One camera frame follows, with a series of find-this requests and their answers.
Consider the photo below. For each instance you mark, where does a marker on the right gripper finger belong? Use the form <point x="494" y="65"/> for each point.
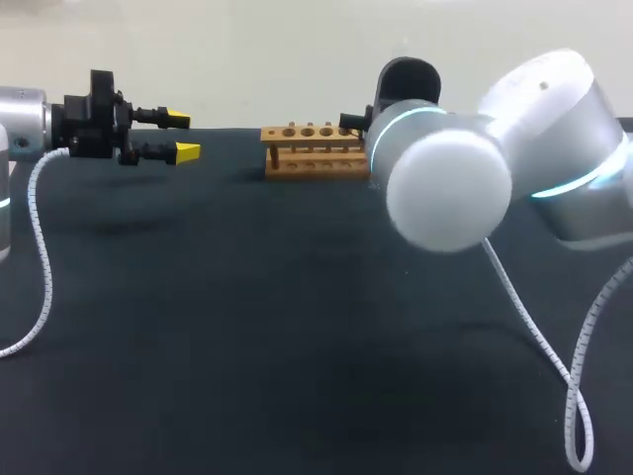
<point x="352" y="120"/>

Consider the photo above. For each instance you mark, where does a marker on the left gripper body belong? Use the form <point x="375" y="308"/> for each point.
<point x="91" y="119"/>

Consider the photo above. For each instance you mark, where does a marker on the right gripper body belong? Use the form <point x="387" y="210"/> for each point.
<point x="406" y="84"/>

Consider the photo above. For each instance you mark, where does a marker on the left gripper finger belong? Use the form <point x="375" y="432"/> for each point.
<point x="173" y="152"/>
<point x="163" y="117"/>

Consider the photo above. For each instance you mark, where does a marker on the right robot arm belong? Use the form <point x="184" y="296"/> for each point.
<point x="494" y="153"/>

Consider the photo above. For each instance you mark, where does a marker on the wooden rack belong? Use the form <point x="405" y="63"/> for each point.
<point x="316" y="153"/>

